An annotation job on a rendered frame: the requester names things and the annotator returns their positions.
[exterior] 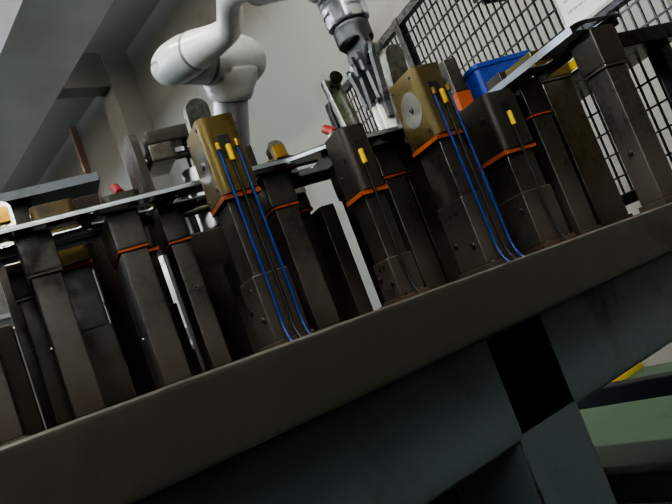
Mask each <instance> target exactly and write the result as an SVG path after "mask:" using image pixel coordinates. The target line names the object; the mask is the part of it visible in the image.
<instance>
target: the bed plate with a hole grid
mask: <svg viewBox="0 0 672 504"><path fill-rule="evenodd" d="M671 251H672V202H670V203H668V204H665V205H662V206H660V207H657V208H654V209H651V210H649V211H646V212H643V213H640V214H638V215H635V216H632V217H629V218H627V219H624V220H621V221H618V222H616V223H613V224H610V225H607V226H605V227H602V228H599V229H596V230H594V231H591V232H588V233H585V234H583V235H580V236H577V237H574V238H572V239H569V240H566V241H563V242H561V243H558V244H555V245H553V246H550V247H547V248H544V249H542V250H539V251H536V252H533V253H531V254H528V255H525V256H522V257H520V258H517V259H514V260H511V261H509V262H506V263H503V264H500V265H498V266H495V267H492V268H489V269H487V270H484V271H481V272H478V273H476V274H473V275H470V276H467V277H465V278H462V279H459V280H456V281H454V282H451V283H448V284H445V285H443V286H440V287H437V288H435V289H432V290H429V291H426V292H424V293H421V294H418V295H415V296H413V297H410V298H407V299H404V300H402V301H399V302H396V303H393V304H391V305H388V306H385V307H382V308H380V309H377V310H374V311H371V312H369V313H366V314H363V315H360V316H358V317H355V318H352V319H349V320H347V321H344V322H341V323H338V324H336V325H333V326H330V327H328V328H325V329H322V330H319V331H317V332H314V333H311V334H308V335H306V336H303V337H300V338H297V339H295V340H292V341H289V342H286V343H284V344H281V345H278V346H275V347H273V348H270V349H267V350H264V351H262V352H259V353H256V354H253V355H251V356H248V357H245V358H242V359H240V360H237V361H234V362H231V363H229V364H226V365H223V366H221V367H218V368H215V369H212V370H210V371H207V372H204V373H201V374H199V375H196V376H193V377H190V378H188V379H185V380H182V381H179V382H177V383H174V384H171V385H168V386H166V387H163V388H160V389H157V390H155V391H152V392H149V393H146V394H144V395H141V396H138V397H135V398H133V399H130V400H127V401H124V402H122V403H119V404H116V405H114V406H111V407H108V408H105V409H103V410H100V411H97V412H94V413H92V414H89V415H86V416H83V417H81V418H78V419H75V420H72V421H70V422H67V423H64V424H61V425H59V426H56V427H53V428H50V429H48V430H45V431H42V432H39V433H37V434H34V435H31V436H28V437H26V438H23V439H20V440H17V441H15V442H12V443H9V444H6V445H4V446H1V447H0V504H135V503H137V502H140V501H142V500H144V499H146V498H148V497H150V496H152V495H154V494H157V493H159V492H161V491H163V490H165V489H167V488H169V487H171V486H174V485H176V484H178V483H180V482H182V481H184V480H186V479H188V478H191V477H193V476H195V475H197V474H199V473H201V472H203V471H205V470H208V469H210V468H212V467H214V466H216V465H218V464H220V463H222V462H225V461H227V460H229V459H231V458H233V457H235V456H237V455H239V454H242V453H244V452H246V451H248V450H250V449H252V448H254V447H256V446H259V445H261V444H263V443H265V442H267V441H269V440H271V439H273V438H276V437H278V436H280V435H282V434H284V433H286V432H288V431H290V430H293V429H295V428H297V427H299V426H301V425H303V424H305V423H308V422H310V421H312V420H314V419H316V418H318V417H320V416H322V415H325V414H327V413H329V412H331V411H333V410H335V409H337V408H339V407H342V406H344V405H346V404H348V403H350V402H352V401H354V400H356V399H359V398H361V397H363V396H365V395H367V394H369V393H371V392H373V391H376V390H378V389H380V388H382V387H384V386H386V385H388V384H390V383H393V382H395V381H397V380H399V379H401V378H403V377H405V376H407V375H410V374H412V373H414V372H416V371H418V370H420V369H422V368H424V367H427V366H429V365H431V364H433V363H435V362H437V361H439V360H441V359H444V358H446V357H448V356H450V355H452V354H454V353H456V352H458V351H461V350H463V349H465V348H467V347H469V346H471V345H473V344H475V343H478V342H480V341H482V340H484V339H486V338H488V337H490V336H492V335H495V334H497V333H499V332H501V331H503V330H505V329H507V328H509V327H512V326H514V325H516V324H518V323H520V322H522V321H524V320H526V319H529V318H531V317H533V316H535V315H537V314H539V313H541V312H543V311H546V310H548V309H550V308H552V307H554V306H556V305H558V304H560V303H563V302H565V301H567V300H569V299H571V298H573V297H575V296H577V295H580V294H582V293H584V292H586V291H588V290H590V289H592V288H594V287H597V286H599V285H601V284H603V283H605V282H607V281H609V280H611V279H614V278H616V277H618V276H620V275H622V274H624V273H626V272H628V271H631V270H633V269H635V268H637V267H639V266H641V265H643V264H645V263H648V262H650V261H652V260H654V259H656V258H658V257H660V256H662V255H665V254H667V253H669V252H671Z"/></svg>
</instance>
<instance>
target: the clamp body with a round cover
mask: <svg viewBox="0 0 672 504"><path fill-rule="evenodd" d="M75 207H76V205H75V204H74V203H73V200H72V199H71V198H67V199H62V200H58V201H54V202H50V203H46V204H42V205H37V206H34V207H31V208H29V218H30V221H33V220H37V219H42V218H46V217H50V216H54V215H58V214H62V213H66V212H70V211H74V210H76V209H75ZM80 225H81V224H75V225H71V226H67V227H63V228H59V229H56V230H52V231H51V232H52V233H56V232H59V231H63V230H67V229H71V228H75V227H78V226H80ZM58 254H59V257H60V260H61V263H62V268H63V279H64V282H65V285H66V288H67V291H68V294H69V297H70V300H71V303H72V306H73V309H74V312H75V315H76V318H77V321H78V324H79V327H80V330H81V333H82V336H83V338H84V341H85V345H86V348H87V351H88V355H89V358H90V361H91V364H92V367H93V370H94V373H95V376H96V379H97V382H98V385H99V388H100V391H101V394H102V397H103V400H104V403H105V406H106V407H105V408H107V407H111V406H114V405H116V404H119V403H122V402H124V401H127V400H130V399H133V398H135V397H137V395H136V392H135V389H134V386H133V383H132V380H131V377H130V374H129V371H128V369H129V367H128V365H126V362H125V359H124V356H123V353H122V350H121V347H120V344H119V341H118V338H117V335H116V332H115V329H114V326H113V323H109V320H108V317H107V314H106V311H105V308H104V305H103V302H102V299H101V296H100V293H99V290H98V287H97V284H96V281H95V278H94V275H93V272H92V270H93V264H94V262H93V259H92V257H91V255H92V253H91V252H90V251H89V248H88V245H87V243H86V244H83V245H79V246H75V247H72V248H68V249H64V250H60V251H58Z"/></svg>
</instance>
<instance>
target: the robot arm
mask: <svg viewBox="0 0 672 504"><path fill-rule="evenodd" d="M279 1H285V0H216V15H217V21H216V22H214V23H212V24H209V25H206V26H203V27H200V28H196V29H191V30H188V31H186V32H184V33H181V34H178V35H176V36H174V37H172V38H171V39H169V40H168V41H166V42H165V43H164V44H162V45H161V46H160V47H159V48H158V49H157V51H156V52H155V54H154V56H153V58H152V61H151V72H152V75H153V77H154V78H155V79H156V80H157V81H158V82H159V83H160V84H163V85H166V86H174V87H175V86H179V85H181V84H182V85H185V86H198V85H203V87H204V89H205V92H206V95H207V97H208V98H209V100H210V101H212V115H213V116H214V115H218V114H223V113H232V115H233V117H234V120H235V121H236V126H237V128H238V131H239V134H240V136H241V139H242V142H243V145H244V146H248V145H250V129H249V110H248V100H250V99H251V97H252V95H253V92H254V88H255V85H256V82H257V80H259V79H260V77H261V76H262V75H263V73H264V71H265V69H266V54H265V51H264V49H263V47H262V46H261V45H260V43H258V42H257V41H256V40H254V39H253V38H251V37H248V36H246V35H243V34H241V33H242V30H243V25H244V20H243V4H244V3H246V2H247V3H248V4H250V5H253V6H263V5H266V4H270V3H274V2H279ZM308 1H309V2H311V3H316V5H317V6H318V9H319V12H320V15H321V16H322V18H323V21H324V23H325V26H326V29H327V31H328V33H329V34H331V35H333V37H334V39H335V42H336V44H337V47H338V49H339V51H340V52H343V53H345V54H346V55H347V58H348V63H349V65H350V71H348V72H346V77H347V78H348V79H349V81H350V82H351V84H352V86H353V88H354V90H355V91H356V93H357V95H358V97H359V99H360V101H361V103H362V105H363V107H364V109H365V111H369V110H372V111H373V114H374V116H375V119H376V121H377V124H378V127H379V129H380V130H383V129H387V128H391V127H395V126H398V125H397V122H396V118H395V114H394V110H393V107H392V103H391V100H390V96H389V92H388V88H387V84H386V81H385V77H384V73H383V70H382V66H381V62H380V52H381V51H382V50H383V46H382V42H381V41H376V42H373V41H372V40H373V38H374V33H373V31H372V28H371V26H370V23H369V21H368V19H369V16H370V14H369V11H368V9H367V6H366V4H365V1H364V0H308ZM158 259H159V262H160V264H161V267H162V270H163V273H164V276H165V279H166V282H167V285H168V288H169V290H170V293H171V296H172V299H173V302H174V303H177V306H178V309H179V311H180V314H181V317H182V320H183V323H184V326H185V329H186V332H187V335H188V337H189V340H190V343H191V345H192V348H194V345H193V342H192V339H191V336H190V333H189V331H188V328H187V325H186V322H185V319H184V316H183V313H182V310H181V308H180V305H179V302H178V299H177V296H176V293H175V290H174V287H173V284H172V282H171V279H170V276H169V273H168V270H167V267H166V264H165V261H164V259H163V256H162V255H161V256H160V257H158Z"/></svg>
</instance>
